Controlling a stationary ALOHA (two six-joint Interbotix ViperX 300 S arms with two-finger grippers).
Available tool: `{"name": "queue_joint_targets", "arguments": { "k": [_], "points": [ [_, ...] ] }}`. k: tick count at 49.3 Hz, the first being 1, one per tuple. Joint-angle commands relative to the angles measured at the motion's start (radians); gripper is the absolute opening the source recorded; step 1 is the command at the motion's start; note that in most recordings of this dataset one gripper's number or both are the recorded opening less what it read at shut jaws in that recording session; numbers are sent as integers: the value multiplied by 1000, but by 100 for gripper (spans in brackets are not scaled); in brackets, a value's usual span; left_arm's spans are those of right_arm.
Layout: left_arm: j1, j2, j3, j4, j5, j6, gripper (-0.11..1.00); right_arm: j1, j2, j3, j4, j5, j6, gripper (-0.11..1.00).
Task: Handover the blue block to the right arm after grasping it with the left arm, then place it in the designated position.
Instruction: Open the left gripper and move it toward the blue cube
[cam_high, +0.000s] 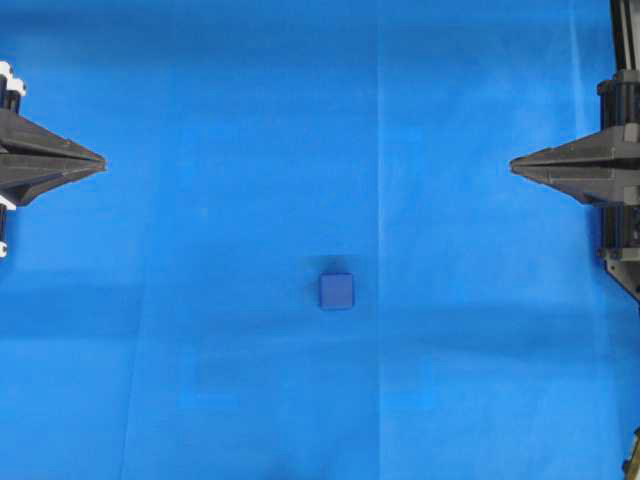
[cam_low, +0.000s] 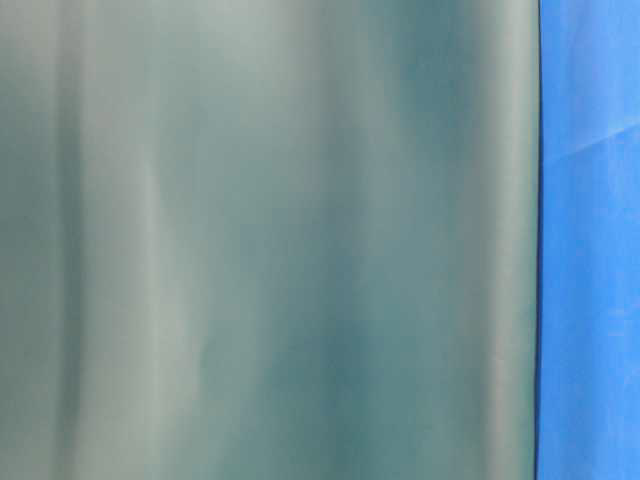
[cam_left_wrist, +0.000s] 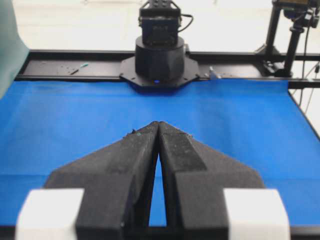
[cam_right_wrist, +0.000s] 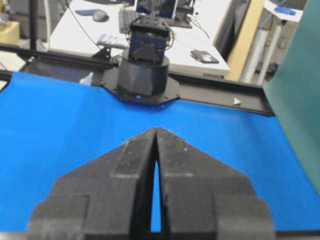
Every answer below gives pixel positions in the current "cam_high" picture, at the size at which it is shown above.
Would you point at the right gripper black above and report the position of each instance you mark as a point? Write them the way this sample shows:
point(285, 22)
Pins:
point(615, 187)

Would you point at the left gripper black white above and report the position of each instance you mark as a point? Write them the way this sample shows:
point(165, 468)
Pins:
point(25, 177)

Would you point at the blue cube block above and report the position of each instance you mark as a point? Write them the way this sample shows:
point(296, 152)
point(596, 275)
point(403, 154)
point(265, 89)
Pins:
point(336, 291)

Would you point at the black frame right edge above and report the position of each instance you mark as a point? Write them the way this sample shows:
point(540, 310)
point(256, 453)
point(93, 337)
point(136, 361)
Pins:
point(625, 28)

